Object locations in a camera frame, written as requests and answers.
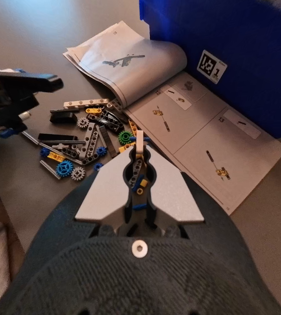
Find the pile of lego pieces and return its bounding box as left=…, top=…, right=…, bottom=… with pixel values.
left=21, top=98, right=153, bottom=195

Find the black and white marker tag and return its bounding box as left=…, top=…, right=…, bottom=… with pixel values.
left=197, top=50, right=228, bottom=84

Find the blue storage box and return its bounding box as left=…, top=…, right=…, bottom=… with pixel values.
left=139, top=0, right=281, bottom=139

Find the white lego beam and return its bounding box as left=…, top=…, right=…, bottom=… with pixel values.
left=131, top=130, right=151, bottom=159

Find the partly built lego model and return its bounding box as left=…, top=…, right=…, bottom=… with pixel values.
left=0, top=66, right=64, bottom=158

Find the paper instruction booklet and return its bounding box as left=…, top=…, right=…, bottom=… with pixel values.
left=62, top=20, right=281, bottom=216

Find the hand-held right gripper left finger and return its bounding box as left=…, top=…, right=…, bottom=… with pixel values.
left=75, top=145, right=134, bottom=235

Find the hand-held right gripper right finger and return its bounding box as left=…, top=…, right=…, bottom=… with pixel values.
left=143, top=145, right=205, bottom=236

